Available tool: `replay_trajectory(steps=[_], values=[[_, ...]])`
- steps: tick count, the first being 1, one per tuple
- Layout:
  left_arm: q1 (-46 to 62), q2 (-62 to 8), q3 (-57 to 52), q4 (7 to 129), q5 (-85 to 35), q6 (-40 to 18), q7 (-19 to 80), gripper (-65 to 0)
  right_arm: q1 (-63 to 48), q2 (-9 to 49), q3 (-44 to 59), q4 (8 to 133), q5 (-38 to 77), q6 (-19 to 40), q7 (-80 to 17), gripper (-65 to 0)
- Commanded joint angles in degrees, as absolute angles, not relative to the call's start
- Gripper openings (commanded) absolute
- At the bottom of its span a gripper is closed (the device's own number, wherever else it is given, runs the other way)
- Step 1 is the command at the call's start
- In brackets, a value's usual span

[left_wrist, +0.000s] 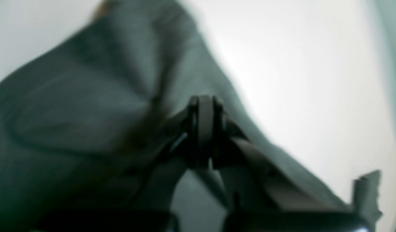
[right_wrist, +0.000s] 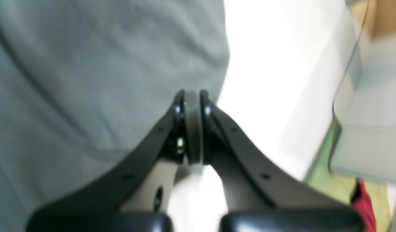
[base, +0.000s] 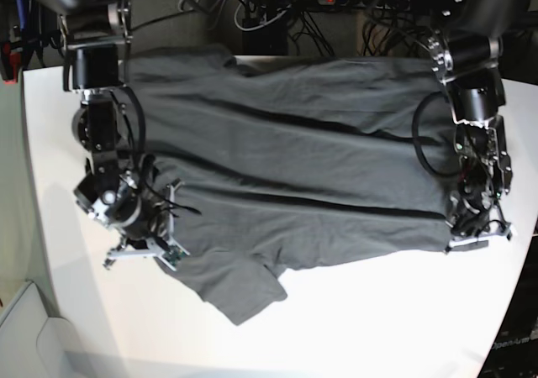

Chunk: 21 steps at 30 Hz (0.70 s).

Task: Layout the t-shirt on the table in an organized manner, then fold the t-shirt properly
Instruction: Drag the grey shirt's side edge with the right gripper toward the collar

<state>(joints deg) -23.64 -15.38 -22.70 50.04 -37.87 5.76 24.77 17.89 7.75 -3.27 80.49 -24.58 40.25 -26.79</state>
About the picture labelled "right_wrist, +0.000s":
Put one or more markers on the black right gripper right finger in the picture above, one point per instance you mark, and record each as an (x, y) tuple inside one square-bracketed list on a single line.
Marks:
[(260, 196)]

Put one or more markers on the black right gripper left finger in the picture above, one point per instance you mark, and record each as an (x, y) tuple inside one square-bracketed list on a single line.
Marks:
[(133, 196)]

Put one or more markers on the dark grey t-shirt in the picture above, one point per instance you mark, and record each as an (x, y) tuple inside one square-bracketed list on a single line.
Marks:
[(83, 81)]

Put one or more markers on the green cloth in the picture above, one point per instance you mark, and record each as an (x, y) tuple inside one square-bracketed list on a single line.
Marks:
[(340, 187)]

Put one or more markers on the red cloth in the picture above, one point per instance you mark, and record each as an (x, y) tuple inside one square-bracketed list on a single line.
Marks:
[(361, 201)]

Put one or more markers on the grey tray corner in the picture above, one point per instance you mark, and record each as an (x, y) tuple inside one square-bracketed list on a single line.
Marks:
[(365, 103)]

